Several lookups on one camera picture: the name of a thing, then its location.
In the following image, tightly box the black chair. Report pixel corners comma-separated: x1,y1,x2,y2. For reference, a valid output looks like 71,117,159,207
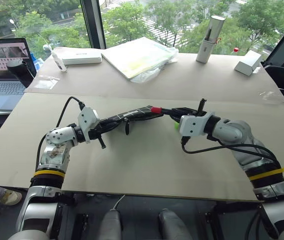
261,63,284,108

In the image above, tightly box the white rectangular box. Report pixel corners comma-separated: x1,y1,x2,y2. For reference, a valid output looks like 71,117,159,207
60,48,103,67

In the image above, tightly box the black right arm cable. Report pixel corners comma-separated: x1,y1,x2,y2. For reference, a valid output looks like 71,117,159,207
181,136,282,165

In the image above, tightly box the white flat folder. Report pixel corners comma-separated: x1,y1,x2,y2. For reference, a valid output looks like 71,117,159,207
101,36,173,81

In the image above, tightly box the beige cardboard sheet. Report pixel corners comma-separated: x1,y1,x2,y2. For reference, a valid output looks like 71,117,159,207
0,93,284,202
23,46,284,106

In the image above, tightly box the black cylindrical device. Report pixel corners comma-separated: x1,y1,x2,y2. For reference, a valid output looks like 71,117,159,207
6,59,34,89

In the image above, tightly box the thin white cable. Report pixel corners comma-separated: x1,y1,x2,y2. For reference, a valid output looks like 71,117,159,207
112,194,127,211

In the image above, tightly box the white cardboard box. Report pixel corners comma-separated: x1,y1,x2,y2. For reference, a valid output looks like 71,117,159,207
234,49,263,77

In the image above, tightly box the red capped marker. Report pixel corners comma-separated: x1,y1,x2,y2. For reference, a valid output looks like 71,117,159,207
150,106,175,118

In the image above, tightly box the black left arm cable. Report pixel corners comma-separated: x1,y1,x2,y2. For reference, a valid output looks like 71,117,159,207
35,96,86,172

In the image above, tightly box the white and clear cylindrical case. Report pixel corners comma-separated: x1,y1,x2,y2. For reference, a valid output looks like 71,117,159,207
195,14,227,65

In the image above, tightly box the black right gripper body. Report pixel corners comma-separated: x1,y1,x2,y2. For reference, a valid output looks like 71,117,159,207
193,98,207,118

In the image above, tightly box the large clear plastic bag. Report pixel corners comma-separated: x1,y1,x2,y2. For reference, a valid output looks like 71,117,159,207
130,45,180,84

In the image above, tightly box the dark grey rounded shape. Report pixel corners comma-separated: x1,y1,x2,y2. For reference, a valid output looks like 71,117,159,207
98,208,123,240
158,208,193,240

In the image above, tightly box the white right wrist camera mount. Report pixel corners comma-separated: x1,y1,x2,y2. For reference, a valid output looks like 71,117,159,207
178,111,216,138

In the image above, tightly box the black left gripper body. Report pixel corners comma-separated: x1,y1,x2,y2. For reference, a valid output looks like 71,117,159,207
89,126,107,150

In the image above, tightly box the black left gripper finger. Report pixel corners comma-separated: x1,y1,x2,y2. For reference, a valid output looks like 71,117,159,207
100,122,126,137
98,119,126,131

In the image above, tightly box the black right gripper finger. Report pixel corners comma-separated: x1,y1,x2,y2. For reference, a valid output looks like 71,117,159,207
171,107,198,116
170,112,198,122

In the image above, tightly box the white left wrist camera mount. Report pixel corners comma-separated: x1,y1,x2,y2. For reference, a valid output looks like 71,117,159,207
77,106,100,145

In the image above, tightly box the blue plastic bag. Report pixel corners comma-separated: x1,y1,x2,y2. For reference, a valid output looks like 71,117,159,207
28,51,44,73

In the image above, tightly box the black grid pouch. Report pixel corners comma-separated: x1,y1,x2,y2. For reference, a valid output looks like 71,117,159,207
108,104,164,136

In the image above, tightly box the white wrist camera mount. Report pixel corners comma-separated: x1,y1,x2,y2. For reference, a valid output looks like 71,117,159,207
77,106,100,145
178,111,216,138

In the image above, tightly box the black window frame post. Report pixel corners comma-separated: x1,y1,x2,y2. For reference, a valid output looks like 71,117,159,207
80,0,107,50

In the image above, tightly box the white handheld device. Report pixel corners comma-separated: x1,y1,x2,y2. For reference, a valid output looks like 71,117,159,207
51,50,68,73

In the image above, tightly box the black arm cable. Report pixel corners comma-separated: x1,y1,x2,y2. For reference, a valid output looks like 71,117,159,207
35,96,86,172
181,136,282,165

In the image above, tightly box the small clear plastic bag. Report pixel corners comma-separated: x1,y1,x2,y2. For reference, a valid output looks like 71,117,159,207
32,74,60,91

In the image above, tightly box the white sneaker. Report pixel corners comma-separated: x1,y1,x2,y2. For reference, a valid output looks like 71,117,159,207
0,188,23,207

